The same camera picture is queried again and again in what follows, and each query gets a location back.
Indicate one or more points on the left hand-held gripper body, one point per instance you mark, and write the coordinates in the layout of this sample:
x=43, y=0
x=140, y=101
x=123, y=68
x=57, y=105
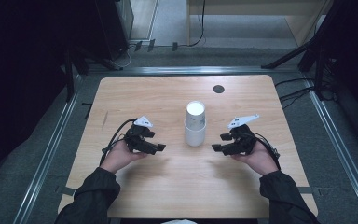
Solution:
x=134, y=137

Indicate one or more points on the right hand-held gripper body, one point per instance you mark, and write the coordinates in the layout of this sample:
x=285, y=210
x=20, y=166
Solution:
x=244, y=140

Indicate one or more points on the stack of white paper cups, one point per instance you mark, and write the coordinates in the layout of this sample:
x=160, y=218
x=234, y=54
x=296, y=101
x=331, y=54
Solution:
x=195, y=130

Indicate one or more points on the person's left hand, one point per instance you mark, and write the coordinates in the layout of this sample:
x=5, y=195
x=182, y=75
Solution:
x=118, y=157

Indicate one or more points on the person's right hand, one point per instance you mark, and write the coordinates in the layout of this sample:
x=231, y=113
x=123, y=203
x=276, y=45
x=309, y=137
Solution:
x=261, y=160

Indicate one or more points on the round black table grommet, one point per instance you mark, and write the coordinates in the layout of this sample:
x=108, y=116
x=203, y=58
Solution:
x=218, y=89

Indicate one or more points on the white cloth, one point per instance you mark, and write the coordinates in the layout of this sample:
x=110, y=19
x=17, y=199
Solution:
x=178, y=221

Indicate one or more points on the grey tape strip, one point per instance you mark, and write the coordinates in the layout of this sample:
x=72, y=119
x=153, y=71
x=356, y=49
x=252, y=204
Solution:
x=66, y=190
x=305, y=190

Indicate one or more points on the black tape strip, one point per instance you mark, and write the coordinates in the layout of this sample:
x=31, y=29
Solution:
x=138, y=46
x=174, y=46
x=151, y=45

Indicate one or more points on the black metal stand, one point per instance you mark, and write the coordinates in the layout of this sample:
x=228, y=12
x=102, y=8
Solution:
x=70, y=74

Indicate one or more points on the black computer tower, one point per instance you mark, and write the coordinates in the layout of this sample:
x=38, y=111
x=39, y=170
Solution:
x=113, y=28

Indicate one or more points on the black tripod stand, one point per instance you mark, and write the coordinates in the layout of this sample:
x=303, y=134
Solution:
x=313, y=43

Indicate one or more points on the light wooden desk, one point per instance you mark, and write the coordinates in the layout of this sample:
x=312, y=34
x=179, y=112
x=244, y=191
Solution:
x=301, y=18

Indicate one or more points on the long metal floor rail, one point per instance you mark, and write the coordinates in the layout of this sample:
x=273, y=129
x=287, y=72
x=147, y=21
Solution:
x=48, y=155
x=192, y=70
x=338, y=149

